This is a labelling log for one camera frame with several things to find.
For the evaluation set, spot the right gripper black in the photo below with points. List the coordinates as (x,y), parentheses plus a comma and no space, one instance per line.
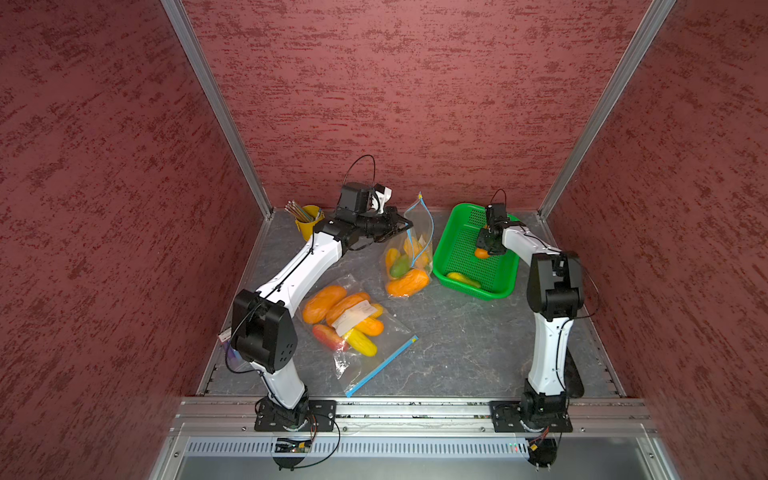
(481,242)

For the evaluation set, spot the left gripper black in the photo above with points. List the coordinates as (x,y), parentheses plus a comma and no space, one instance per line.
(391,217)

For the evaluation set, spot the small orange mango back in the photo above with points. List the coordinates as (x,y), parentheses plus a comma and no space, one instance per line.
(391,257)

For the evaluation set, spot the large orange mango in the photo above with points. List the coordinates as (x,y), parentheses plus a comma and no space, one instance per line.
(346,303)

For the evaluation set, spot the clear zip bag blue zipper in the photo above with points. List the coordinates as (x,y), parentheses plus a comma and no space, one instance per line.
(352,369)

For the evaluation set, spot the red mango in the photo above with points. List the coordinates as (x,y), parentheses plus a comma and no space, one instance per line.
(328,337)

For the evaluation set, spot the yellow green mango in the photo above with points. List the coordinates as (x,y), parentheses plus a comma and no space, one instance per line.
(419,251)

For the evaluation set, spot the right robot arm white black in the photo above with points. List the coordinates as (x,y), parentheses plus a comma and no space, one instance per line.
(555,295)

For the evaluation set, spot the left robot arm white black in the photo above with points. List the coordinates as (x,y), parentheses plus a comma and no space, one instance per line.
(262,331)

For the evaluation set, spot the yellow mango basket bottom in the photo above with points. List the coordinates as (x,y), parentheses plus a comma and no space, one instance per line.
(458,277)

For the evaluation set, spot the yellow cup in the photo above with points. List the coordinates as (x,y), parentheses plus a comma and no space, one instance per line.
(306,229)

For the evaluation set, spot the sticks in yellow cup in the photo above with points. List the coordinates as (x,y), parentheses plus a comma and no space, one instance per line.
(299,212)

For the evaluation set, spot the black pad on table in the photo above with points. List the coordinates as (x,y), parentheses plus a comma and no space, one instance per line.
(572,380)

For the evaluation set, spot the colourful marker pack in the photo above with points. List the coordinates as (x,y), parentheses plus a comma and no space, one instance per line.
(225,338)

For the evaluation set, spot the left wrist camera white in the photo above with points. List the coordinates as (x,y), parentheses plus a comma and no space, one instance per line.
(380,196)

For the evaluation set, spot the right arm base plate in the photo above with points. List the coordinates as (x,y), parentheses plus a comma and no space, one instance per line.
(516,417)

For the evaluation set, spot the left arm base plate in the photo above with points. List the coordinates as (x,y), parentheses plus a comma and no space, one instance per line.
(310,415)

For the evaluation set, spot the aluminium front rail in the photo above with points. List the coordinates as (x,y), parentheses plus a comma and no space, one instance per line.
(424,417)

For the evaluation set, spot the right corner aluminium post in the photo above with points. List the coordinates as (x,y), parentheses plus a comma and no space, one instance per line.
(647,30)

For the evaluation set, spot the corner aluminium post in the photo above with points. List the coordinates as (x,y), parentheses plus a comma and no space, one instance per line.
(192,48)
(647,30)

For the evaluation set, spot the left corner aluminium post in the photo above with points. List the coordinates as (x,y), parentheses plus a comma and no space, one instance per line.
(192,48)

